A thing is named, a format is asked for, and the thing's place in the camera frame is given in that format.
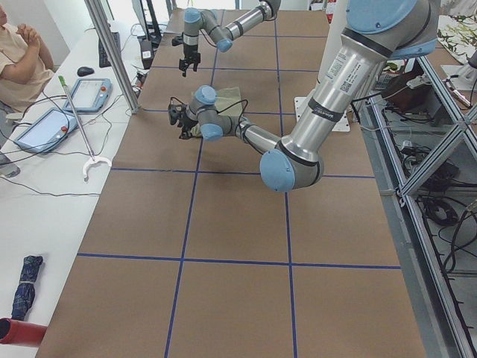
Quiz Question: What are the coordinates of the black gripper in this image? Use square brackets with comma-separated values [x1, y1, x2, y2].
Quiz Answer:
[179, 43, 200, 77]
[178, 110, 200, 139]

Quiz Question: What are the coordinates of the olive green long-sleeve shirt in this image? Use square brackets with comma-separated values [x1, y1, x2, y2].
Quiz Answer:
[188, 85, 242, 142]

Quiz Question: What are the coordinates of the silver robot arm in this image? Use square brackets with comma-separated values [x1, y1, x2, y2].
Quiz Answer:
[172, 0, 281, 77]
[168, 0, 440, 192]

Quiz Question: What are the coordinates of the black keyboard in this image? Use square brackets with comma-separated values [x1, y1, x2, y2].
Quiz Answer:
[98, 31, 121, 69]

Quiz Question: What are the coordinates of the metal reacher grabber tool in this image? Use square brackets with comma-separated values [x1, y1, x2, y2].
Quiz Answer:
[58, 75, 112, 183]

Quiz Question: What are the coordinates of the upper teach pendant tablet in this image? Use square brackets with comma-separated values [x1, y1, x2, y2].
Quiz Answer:
[69, 78, 112, 114]

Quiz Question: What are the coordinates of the teach pendant tablet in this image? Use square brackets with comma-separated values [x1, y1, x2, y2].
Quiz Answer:
[69, 78, 112, 114]
[13, 108, 78, 154]

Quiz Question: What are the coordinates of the black computer mouse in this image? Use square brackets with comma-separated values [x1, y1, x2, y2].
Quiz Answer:
[77, 66, 95, 77]

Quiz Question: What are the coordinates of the lower teach pendant tablet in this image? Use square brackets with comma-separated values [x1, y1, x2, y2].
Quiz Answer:
[13, 108, 78, 154]

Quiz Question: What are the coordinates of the seated person beige shirt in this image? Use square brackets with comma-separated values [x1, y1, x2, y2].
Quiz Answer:
[0, 5, 56, 178]

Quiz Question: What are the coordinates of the dark blue folded cloth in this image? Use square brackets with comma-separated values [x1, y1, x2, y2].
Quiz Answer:
[11, 255, 44, 321]

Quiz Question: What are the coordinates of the red cylinder object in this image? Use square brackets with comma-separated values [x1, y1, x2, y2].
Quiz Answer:
[1, 318, 48, 348]

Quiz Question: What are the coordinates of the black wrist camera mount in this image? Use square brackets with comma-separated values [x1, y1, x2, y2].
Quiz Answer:
[168, 104, 186, 128]
[171, 34, 183, 46]

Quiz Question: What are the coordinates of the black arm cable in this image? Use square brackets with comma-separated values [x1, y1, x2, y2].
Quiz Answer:
[168, 95, 250, 130]

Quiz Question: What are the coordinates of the aluminium frame post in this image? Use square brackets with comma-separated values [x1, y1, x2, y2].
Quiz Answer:
[84, 0, 139, 114]

